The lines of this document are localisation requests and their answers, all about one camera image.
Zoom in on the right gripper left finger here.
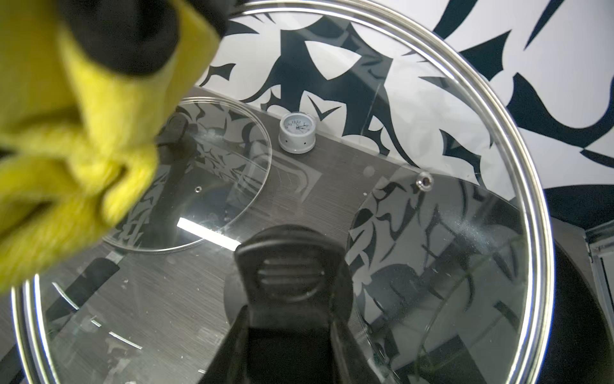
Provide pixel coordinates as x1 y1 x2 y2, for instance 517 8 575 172
199 230 268 383

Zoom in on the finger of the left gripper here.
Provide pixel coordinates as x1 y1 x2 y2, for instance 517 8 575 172
58 1 230 76

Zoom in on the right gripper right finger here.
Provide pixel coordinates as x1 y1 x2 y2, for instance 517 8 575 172
315 232 380 383

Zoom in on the yellow microfiber cloth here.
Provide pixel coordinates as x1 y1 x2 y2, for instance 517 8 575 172
1 1 224 291

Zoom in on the glass pot lid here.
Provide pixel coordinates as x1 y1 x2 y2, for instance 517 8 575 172
10 0 556 384
103 96 273 254

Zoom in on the left black frying pan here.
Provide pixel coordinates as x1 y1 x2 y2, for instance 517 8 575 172
1 103 273 383

